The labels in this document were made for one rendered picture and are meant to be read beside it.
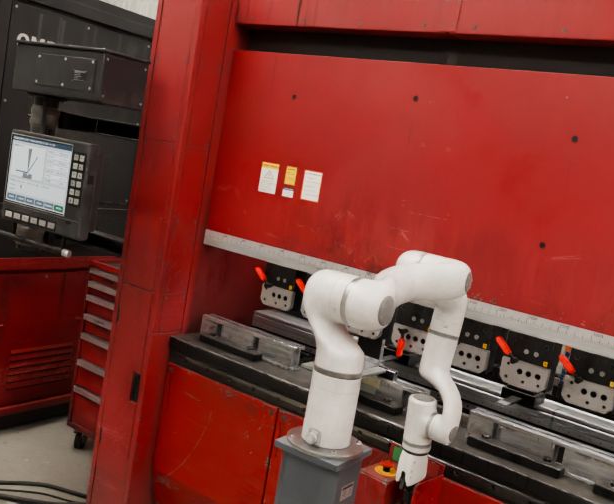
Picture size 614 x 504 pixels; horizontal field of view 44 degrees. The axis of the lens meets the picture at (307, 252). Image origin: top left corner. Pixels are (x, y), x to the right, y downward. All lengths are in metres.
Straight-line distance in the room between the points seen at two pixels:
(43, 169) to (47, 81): 0.34
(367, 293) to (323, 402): 0.29
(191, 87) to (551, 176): 1.40
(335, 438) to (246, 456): 1.17
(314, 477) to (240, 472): 1.19
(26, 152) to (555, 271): 2.00
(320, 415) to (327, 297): 0.28
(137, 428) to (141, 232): 0.80
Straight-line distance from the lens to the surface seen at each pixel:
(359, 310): 1.76
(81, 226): 2.94
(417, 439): 2.30
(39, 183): 3.11
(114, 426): 3.37
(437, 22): 2.68
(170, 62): 3.15
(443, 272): 2.05
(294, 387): 2.81
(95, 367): 3.99
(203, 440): 3.15
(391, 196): 2.68
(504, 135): 2.52
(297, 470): 1.90
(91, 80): 2.98
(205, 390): 3.10
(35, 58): 3.24
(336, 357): 1.81
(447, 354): 2.26
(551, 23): 2.52
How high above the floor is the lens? 1.67
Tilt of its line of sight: 7 degrees down
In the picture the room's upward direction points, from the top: 10 degrees clockwise
